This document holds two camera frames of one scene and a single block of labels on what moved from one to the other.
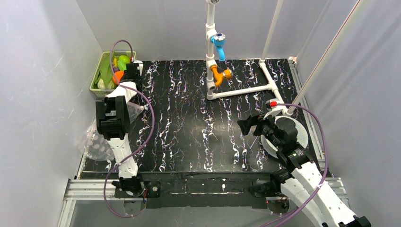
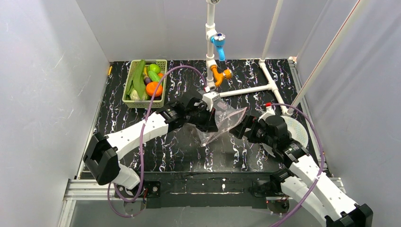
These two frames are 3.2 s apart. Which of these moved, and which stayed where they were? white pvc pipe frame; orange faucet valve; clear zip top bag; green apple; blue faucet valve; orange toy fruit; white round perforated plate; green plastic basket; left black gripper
Moved: clear zip top bag; green plastic basket; green apple; orange toy fruit; left black gripper
Stayed: orange faucet valve; white round perforated plate; blue faucet valve; white pvc pipe frame
